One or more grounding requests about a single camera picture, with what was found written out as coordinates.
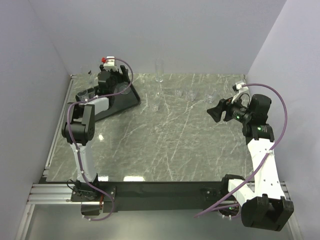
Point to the clear ribbed tumbler glass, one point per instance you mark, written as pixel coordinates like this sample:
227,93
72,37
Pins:
209,96

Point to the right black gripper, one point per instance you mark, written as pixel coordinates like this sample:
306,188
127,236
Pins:
216,112

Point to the round clear stemless glass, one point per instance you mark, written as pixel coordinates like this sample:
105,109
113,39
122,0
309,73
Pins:
124,89

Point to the tall clear cylinder glass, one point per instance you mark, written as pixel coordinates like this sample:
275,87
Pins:
159,70

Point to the black plastic tray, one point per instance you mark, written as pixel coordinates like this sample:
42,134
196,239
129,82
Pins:
116,104

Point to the aluminium frame rail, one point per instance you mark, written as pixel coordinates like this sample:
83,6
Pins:
49,194

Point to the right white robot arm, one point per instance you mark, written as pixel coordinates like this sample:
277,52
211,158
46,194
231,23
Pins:
266,207

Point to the clear faceted small glass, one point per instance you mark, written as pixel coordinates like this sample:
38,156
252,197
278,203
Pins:
190,95

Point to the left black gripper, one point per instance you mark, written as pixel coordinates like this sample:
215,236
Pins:
122,78

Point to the clear stemmed wine glass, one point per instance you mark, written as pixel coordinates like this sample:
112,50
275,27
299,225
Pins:
87,78

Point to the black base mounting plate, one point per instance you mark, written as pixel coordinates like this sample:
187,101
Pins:
149,196

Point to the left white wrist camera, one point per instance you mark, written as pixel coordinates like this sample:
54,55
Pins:
108,64

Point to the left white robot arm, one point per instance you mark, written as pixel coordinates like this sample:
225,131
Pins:
111,94

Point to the small clear tumbler glass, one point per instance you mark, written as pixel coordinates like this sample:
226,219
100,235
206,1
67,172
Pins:
82,96

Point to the tiny clear shot glass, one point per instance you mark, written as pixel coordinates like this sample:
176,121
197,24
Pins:
178,92

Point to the small clear shot glass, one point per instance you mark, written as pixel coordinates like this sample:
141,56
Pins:
154,106

